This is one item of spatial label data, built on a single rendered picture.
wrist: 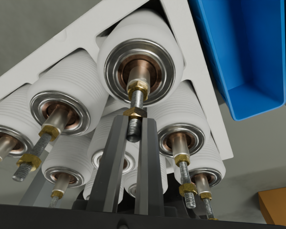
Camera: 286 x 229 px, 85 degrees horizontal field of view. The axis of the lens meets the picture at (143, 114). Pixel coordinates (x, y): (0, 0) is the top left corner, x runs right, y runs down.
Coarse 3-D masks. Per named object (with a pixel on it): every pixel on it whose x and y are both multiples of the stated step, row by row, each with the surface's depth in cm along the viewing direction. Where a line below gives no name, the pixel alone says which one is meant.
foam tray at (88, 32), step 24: (120, 0) 18; (144, 0) 18; (168, 0) 18; (72, 24) 20; (96, 24) 20; (168, 24) 27; (192, 24) 20; (48, 48) 22; (72, 48) 22; (96, 48) 22; (192, 48) 22; (24, 72) 25; (192, 72) 24; (0, 96) 28; (216, 120) 30; (48, 144) 36; (216, 144) 34; (168, 168) 40
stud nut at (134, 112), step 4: (132, 108) 11; (136, 108) 11; (124, 112) 11; (128, 112) 11; (132, 112) 10; (136, 112) 10; (140, 112) 11; (144, 112) 11; (128, 116) 10; (132, 116) 10; (136, 116) 10; (140, 116) 10; (144, 116) 10; (128, 120) 11; (140, 120) 11
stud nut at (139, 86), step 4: (132, 84) 14; (136, 84) 13; (140, 84) 14; (144, 84) 14; (128, 88) 14; (132, 88) 13; (136, 88) 13; (140, 88) 13; (144, 88) 13; (128, 92) 14; (132, 92) 14; (144, 92) 14; (128, 96) 14; (144, 96) 14; (144, 100) 14
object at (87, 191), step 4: (92, 172) 39; (96, 172) 38; (92, 176) 38; (124, 176) 41; (92, 180) 37; (88, 184) 36; (92, 184) 36; (84, 188) 38; (88, 188) 35; (120, 188) 37; (84, 192) 36; (88, 192) 35; (120, 192) 37; (84, 196) 36; (120, 196) 37; (120, 200) 38
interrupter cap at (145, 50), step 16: (128, 48) 15; (144, 48) 15; (160, 48) 14; (112, 64) 16; (128, 64) 16; (144, 64) 16; (160, 64) 16; (112, 80) 17; (160, 80) 17; (160, 96) 18
